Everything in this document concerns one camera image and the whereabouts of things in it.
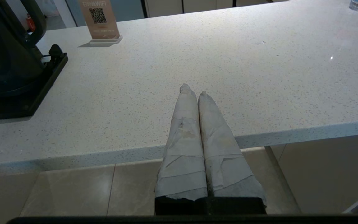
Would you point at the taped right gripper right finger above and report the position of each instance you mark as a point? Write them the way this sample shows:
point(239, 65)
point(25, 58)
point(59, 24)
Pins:
point(225, 161)

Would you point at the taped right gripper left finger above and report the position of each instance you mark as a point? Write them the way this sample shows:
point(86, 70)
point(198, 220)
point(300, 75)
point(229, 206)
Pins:
point(183, 149)

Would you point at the black electric kettle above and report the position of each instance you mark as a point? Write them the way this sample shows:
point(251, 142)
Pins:
point(5, 46)

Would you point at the acrylic WiFi QR sign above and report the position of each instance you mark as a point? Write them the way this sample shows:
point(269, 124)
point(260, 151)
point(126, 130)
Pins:
point(99, 18)

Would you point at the black rectangular serving tray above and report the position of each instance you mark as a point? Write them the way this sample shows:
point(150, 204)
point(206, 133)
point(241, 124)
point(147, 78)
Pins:
point(26, 102)

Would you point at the red bag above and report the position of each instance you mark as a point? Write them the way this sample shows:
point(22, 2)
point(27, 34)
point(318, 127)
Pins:
point(30, 22)

